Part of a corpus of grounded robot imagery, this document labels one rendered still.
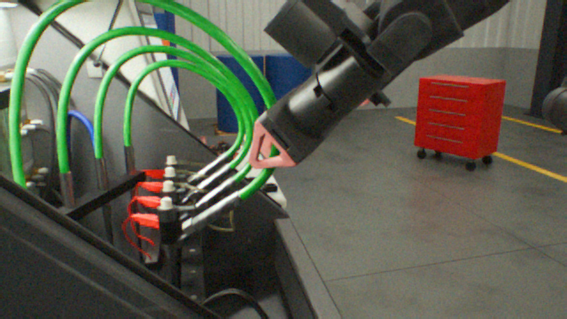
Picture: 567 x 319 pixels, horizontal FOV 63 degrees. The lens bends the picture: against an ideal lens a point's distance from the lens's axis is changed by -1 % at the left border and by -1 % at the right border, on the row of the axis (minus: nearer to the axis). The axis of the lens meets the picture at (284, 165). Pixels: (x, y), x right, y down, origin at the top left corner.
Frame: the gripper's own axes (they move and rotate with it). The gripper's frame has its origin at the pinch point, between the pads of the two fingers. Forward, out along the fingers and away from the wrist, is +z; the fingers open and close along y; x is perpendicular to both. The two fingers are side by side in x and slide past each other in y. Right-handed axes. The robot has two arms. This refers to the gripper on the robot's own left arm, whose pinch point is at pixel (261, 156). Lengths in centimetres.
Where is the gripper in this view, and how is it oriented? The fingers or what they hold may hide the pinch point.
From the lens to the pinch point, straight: 58.5
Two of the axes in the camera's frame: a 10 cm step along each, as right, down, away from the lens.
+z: -5.8, 4.8, 6.6
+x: 6.7, 7.4, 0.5
